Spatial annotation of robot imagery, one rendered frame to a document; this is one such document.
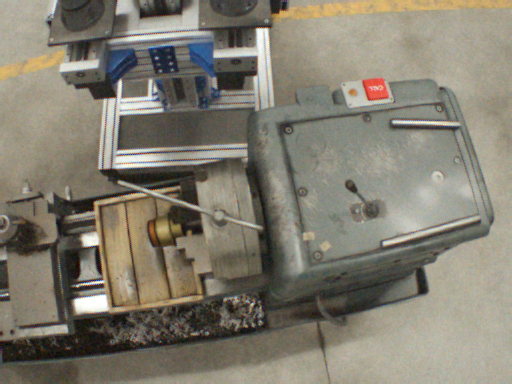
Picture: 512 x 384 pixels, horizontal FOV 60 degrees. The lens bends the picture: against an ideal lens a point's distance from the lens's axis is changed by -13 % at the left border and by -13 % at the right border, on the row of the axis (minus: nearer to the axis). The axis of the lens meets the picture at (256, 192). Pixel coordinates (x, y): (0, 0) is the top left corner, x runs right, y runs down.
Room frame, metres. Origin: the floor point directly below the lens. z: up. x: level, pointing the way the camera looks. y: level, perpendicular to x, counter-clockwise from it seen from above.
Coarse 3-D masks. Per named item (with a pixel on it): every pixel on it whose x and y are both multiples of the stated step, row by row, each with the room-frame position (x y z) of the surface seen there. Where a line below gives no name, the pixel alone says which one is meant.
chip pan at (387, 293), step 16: (416, 272) 0.29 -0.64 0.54; (384, 288) 0.23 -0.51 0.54; (400, 288) 0.23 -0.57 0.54; (416, 288) 0.23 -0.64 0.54; (288, 304) 0.16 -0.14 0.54; (304, 304) 0.16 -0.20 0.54; (336, 304) 0.17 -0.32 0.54; (352, 304) 0.17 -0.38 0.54; (368, 304) 0.17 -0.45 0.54; (272, 320) 0.10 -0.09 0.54; (288, 320) 0.10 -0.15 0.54; (304, 320) 0.10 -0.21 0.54; (0, 352) -0.16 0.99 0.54
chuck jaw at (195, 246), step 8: (176, 240) 0.26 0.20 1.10; (184, 240) 0.26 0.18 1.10; (192, 240) 0.26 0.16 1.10; (200, 240) 0.27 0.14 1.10; (184, 248) 0.24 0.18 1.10; (192, 248) 0.24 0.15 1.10; (200, 248) 0.24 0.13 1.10; (192, 256) 0.22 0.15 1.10; (200, 256) 0.22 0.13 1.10; (200, 264) 0.20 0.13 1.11; (208, 264) 0.20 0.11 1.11; (200, 272) 0.18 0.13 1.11; (208, 272) 0.18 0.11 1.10
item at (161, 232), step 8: (160, 216) 0.32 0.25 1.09; (168, 216) 0.32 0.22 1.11; (152, 224) 0.30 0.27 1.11; (160, 224) 0.30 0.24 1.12; (168, 224) 0.30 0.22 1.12; (152, 232) 0.27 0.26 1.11; (160, 232) 0.28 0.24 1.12; (168, 232) 0.28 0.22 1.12; (176, 232) 0.28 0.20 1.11; (184, 232) 0.29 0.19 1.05; (152, 240) 0.26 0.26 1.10; (160, 240) 0.26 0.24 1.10; (168, 240) 0.26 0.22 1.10
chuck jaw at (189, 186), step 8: (200, 176) 0.40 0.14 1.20; (184, 184) 0.38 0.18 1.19; (192, 184) 0.39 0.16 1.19; (184, 192) 0.36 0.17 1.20; (192, 192) 0.36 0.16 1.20; (184, 200) 0.35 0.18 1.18; (192, 200) 0.35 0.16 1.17; (176, 208) 0.33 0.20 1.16; (184, 208) 0.33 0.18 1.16; (176, 216) 0.32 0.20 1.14; (184, 216) 0.32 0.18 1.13; (192, 216) 0.32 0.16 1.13; (200, 216) 0.32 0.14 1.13; (176, 224) 0.30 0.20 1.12
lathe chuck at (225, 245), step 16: (224, 160) 0.46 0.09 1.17; (208, 176) 0.40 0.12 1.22; (224, 176) 0.40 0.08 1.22; (208, 192) 0.35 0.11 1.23; (224, 192) 0.36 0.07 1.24; (208, 208) 0.31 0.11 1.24; (224, 208) 0.32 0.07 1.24; (208, 224) 0.28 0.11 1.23; (224, 224) 0.28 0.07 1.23; (208, 240) 0.24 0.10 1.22; (224, 240) 0.25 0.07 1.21; (240, 240) 0.25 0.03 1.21; (208, 256) 0.21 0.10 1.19; (224, 256) 0.21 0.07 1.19; (240, 256) 0.22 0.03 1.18; (224, 272) 0.18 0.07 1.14; (240, 272) 0.19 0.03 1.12
